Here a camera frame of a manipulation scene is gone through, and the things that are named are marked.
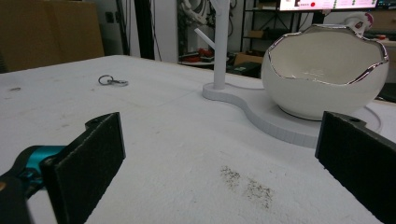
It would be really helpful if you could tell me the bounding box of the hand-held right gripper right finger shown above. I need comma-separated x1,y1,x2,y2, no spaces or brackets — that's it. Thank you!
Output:
315,110,396,224

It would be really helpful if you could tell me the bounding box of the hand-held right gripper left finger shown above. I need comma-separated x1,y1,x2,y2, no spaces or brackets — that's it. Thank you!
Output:
39,111,127,224

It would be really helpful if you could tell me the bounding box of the metal key ring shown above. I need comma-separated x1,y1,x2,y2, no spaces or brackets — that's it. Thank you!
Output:
97,75,130,88

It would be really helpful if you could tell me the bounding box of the white egg-shaped bowl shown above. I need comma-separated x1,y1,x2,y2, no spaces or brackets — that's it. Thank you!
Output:
261,23,390,121

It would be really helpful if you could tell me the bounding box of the white tree-shaped stand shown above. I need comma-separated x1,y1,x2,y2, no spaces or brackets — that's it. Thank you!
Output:
193,0,383,149

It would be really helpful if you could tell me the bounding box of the brown cardboard box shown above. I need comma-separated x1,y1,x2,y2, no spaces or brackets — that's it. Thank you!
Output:
0,0,106,73

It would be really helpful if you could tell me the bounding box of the computer monitor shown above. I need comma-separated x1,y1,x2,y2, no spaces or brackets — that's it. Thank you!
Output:
278,0,379,12

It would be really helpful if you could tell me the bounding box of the black metal shelf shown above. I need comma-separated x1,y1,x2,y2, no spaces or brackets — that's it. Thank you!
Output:
240,0,300,53

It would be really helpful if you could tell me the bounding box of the black metal post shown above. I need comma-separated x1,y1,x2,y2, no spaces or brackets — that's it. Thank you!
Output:
134,0,156,61

